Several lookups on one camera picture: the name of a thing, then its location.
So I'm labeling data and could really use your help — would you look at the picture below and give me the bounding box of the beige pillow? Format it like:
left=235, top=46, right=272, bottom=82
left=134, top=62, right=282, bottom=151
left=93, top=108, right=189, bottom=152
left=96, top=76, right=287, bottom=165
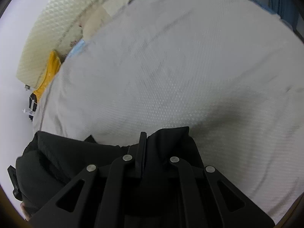
left=82, top=3, right=114, bottom=41

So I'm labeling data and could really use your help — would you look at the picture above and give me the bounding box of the cream pillow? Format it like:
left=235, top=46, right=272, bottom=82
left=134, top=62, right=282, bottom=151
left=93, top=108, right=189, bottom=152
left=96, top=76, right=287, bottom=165
left=101, top=0, right=134, bottom=17

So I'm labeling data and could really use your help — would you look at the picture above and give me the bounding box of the cream quilted headboard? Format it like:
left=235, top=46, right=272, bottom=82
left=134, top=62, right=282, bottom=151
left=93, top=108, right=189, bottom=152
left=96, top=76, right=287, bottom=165
left=16, top=0, right=154, bottom=89

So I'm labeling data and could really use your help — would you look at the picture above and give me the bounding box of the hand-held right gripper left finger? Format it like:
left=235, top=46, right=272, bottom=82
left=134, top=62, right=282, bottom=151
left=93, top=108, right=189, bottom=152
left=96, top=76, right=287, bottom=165
left=28, top=132, right=148, bottom=228

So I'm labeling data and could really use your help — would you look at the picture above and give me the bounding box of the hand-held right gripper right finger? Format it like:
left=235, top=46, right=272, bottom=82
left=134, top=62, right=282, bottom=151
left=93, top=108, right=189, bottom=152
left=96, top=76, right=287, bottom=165
left=152, top=156, right=275, bottom=228

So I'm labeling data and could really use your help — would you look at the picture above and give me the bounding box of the yellow pillow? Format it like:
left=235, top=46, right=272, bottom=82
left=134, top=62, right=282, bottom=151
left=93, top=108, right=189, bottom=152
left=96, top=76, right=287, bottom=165
left=33, top=50, right=63, bottom=98

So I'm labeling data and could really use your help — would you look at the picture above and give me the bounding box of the light blue printed sheet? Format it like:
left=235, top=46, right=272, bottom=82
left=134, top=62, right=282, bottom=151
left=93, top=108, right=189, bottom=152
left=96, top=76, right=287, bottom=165
left=65, top=39, right=86, bottom=60

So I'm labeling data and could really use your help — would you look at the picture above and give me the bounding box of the person's left hand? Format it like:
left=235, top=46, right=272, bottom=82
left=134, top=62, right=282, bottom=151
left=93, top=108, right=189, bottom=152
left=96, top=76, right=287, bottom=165
left=20, top=201, right=33, bottom=222

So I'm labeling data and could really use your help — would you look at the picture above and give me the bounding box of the black puffer jacket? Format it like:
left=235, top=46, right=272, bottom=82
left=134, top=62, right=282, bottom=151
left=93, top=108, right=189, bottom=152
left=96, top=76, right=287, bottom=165
left=15, top=126, right=205, bottom=220

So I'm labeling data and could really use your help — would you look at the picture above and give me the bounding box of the grey bed blanket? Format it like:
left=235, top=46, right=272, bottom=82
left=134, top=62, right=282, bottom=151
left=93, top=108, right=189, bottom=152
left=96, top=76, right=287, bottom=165
left=31, top=0, right=304, bottom=225

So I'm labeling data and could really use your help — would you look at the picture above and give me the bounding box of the blue curtain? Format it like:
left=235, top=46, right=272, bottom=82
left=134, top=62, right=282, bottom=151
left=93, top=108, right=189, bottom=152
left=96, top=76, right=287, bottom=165
left=267, top=0, right=300, bottom=32

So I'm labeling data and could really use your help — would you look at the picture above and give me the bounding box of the black bag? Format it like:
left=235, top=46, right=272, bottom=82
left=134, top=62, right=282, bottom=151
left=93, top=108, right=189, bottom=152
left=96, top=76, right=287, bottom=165
left=28, top=93, right=37, bottom=120

